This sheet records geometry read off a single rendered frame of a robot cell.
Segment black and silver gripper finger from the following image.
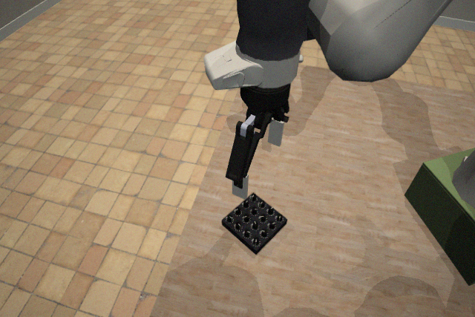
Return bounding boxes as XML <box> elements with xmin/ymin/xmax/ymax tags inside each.
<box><xmin>268</xmin><ymin>101</ymin><xmax>289</xmax><ymax>147</ymax></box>
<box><xmin>226</xmin><ymin>112</ymin><xmax>272</xmax><ymax>200</ymax></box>

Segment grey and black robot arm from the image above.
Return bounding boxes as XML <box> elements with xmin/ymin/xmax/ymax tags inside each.
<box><xmin>203</xmin><ymin>0</ymin><xmax>475</xmax><ymax>208</ymax></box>

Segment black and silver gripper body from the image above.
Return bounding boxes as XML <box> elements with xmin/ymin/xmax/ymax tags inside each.
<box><xmin>240</xmin><ymin>83</ymin><xmax>291</xmax><ymax>129</ymax></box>

